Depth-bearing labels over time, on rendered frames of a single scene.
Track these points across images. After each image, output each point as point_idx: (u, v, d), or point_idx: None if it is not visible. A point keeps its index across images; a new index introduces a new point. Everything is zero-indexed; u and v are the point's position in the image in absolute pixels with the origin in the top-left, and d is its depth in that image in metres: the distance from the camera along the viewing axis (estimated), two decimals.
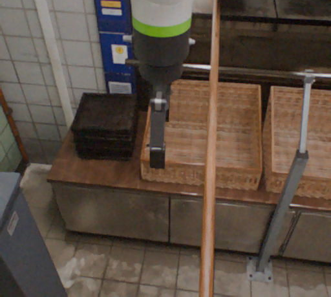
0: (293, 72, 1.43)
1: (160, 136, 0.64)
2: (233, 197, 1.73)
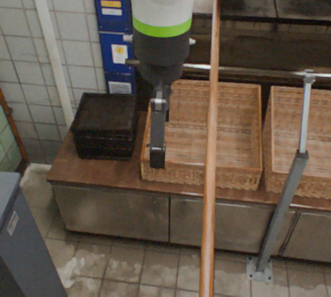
0: (293, 72, 1.43)
1: (160, 136, 0.64)
2: (233, 197, 1.73)
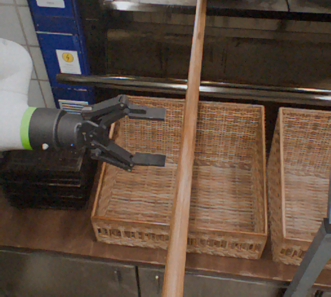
0: (317, 96, 0.90)
1: (118, 165, 0.84)
2: (227, 270, 1.20)
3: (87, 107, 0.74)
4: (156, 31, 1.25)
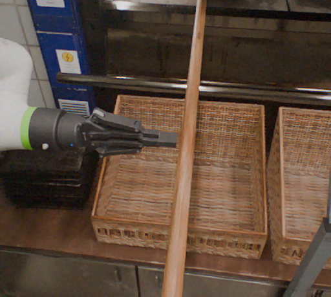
0: (317, 95, 0.90)
1: (128, 152, 0.80)
2: (226, 269, 1.20)
3: (100, 111, 0.74)
4: (156, 31, 1.25)
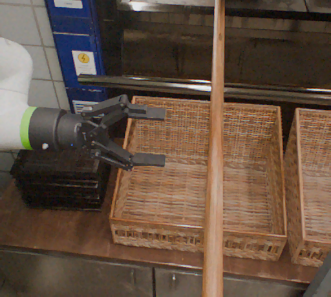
0: None
1: (118, 165, 0.84)
2: (245, 272, 1.20)
3: (87, 107, 0.74)
4: (173, 32, 1.24)
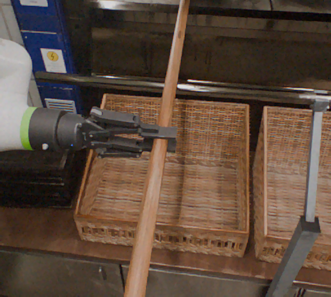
0: (294, 94, 0.90)
1: (127, 155, 0.81)
2: (209, 268, 1.21)
3: (97, 110, 0.74)
4: (139, 30, 1.25)
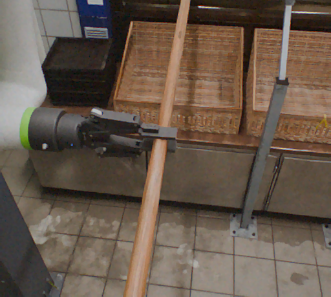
0: None
1: (127, 155, 0.81)
2: (213, 140, 1.63)
3: (97, 110, 0.74)
4: None
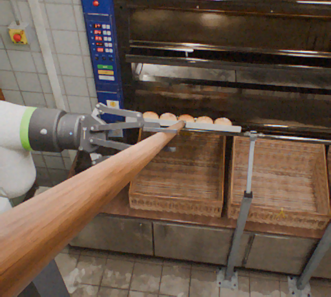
0: (240, 132, 1.90)
1: None
2: (202, 222, 2.20)
3: (103, 104, 0.78)
4: (163, 91, 2.25)
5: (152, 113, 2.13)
